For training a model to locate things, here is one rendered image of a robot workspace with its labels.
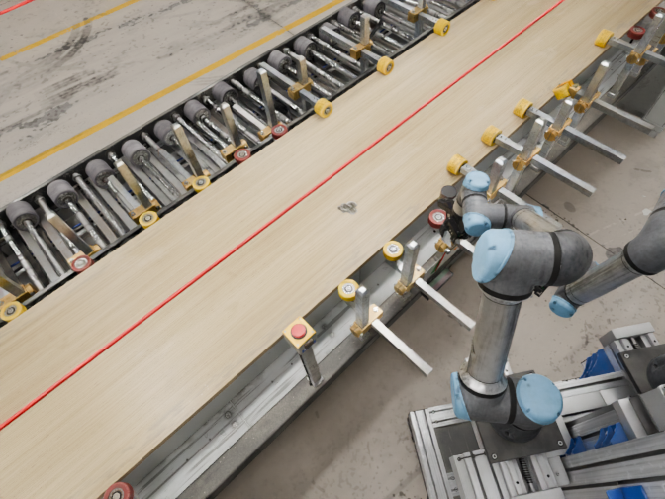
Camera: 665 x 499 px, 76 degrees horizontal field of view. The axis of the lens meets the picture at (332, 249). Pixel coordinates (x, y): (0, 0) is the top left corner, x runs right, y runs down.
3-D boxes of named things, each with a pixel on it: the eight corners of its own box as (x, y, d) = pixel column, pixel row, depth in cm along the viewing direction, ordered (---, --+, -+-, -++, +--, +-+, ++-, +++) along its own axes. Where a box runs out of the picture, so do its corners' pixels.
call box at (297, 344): (318, 341, 128) (316, 331, 121) (301, 356, 125) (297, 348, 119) (303, 325, 131) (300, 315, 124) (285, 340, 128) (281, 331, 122)
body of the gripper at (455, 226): (451, 245, 148) (461, 224, 138) (439, 226, 152) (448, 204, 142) (470, 239, 150) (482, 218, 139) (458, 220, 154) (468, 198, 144)
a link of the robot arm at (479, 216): (507, 223, 121) (502, 194, 127) (466, 221, 122) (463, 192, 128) (499, 239, 127) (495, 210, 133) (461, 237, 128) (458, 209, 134)
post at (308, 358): (323, 379, 166) (312, 340, 127) (314, 388, 164) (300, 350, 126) (316, 370, 167) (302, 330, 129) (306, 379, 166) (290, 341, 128)
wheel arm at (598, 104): (651, 131, 193) (655, 126, 190) (647, 135, 192) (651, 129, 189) (576, 95, 208) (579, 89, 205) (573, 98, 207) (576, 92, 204)
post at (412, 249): (407, 301, 188) (420, 244, 147) (402, 307, 187) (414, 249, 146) (401, 296, 189) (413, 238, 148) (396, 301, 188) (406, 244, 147)
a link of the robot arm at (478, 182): (466, 187, 126) (464, 166, 131) (456, 211, 135) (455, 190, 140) (493, 190, 126) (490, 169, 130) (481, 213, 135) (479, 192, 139)
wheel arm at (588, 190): (593, 193, 177) (597, 187, 173) (589, 198, 175) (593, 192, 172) (492, 135, 197) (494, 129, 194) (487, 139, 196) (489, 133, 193)
